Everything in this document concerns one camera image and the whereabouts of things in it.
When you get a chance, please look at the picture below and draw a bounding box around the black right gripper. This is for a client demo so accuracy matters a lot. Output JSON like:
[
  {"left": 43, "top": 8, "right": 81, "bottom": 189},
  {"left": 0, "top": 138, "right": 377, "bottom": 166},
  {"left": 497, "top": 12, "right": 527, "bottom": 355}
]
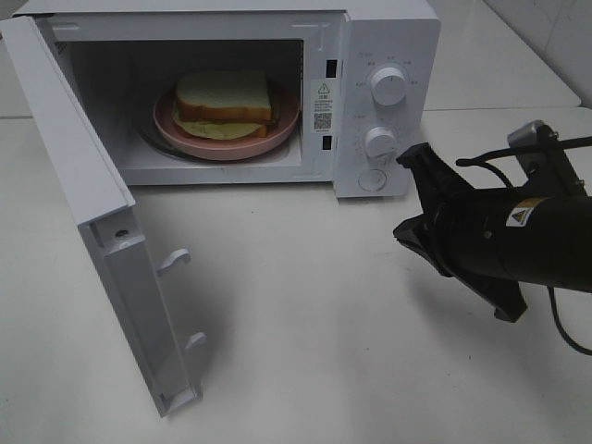
[{"left": 393, "top": 142, "right": 555, "bottom": 323}]

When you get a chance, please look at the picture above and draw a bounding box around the round door release button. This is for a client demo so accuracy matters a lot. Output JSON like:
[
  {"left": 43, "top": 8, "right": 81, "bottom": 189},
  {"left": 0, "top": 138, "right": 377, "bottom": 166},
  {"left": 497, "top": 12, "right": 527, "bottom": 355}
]
[{"left": 358, "top": 169, "right": 387, "bottom": 191}]

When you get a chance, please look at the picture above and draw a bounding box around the pink round plate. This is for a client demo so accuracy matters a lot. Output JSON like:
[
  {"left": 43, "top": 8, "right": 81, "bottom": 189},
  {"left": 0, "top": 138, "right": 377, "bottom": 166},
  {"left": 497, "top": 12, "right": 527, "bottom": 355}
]
[{"left": 153, "top": 82, "right": 300, "bottom": 162}]

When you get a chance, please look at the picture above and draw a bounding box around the white bread sandwich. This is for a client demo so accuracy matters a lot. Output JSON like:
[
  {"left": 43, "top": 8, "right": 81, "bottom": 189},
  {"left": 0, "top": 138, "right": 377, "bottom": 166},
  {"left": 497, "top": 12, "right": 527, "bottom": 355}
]
[{"left": 172, "top": 69, "right": 278, "bottom": 141}]

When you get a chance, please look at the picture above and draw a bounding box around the white microwave door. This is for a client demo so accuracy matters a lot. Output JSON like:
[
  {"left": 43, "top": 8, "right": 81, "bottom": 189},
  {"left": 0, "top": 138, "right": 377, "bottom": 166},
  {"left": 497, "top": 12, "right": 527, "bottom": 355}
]
[{"left": 1, "top": 16, "right": 202, "bottom": 416}]

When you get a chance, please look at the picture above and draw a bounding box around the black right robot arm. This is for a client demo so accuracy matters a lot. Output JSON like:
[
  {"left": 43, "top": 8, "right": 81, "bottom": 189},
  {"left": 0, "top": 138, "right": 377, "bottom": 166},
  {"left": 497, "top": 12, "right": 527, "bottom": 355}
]
[{"left": 393, "top": 143, "right": 591, "bottom": 323}]

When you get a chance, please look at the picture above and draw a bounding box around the white microwave oven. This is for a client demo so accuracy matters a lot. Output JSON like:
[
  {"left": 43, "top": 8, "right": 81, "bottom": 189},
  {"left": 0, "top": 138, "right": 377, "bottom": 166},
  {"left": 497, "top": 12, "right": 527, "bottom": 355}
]
[{"left": 11, "top": 1, "right": 440, "bottom": 198}]

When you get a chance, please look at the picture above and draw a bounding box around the glass microwave turntable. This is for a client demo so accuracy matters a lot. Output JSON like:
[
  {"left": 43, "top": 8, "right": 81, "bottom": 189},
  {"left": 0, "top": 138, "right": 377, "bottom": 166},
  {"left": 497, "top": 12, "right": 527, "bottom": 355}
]
[{"left": 133, "top": 108, "right": 302, "bottom": 165}]

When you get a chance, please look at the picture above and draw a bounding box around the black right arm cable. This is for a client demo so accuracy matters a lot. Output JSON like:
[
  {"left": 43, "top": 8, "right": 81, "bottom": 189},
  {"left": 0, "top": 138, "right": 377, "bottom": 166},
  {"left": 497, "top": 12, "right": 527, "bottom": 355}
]
[{"left": 455, "top": 136, "right": 592, "bottom": 357}]

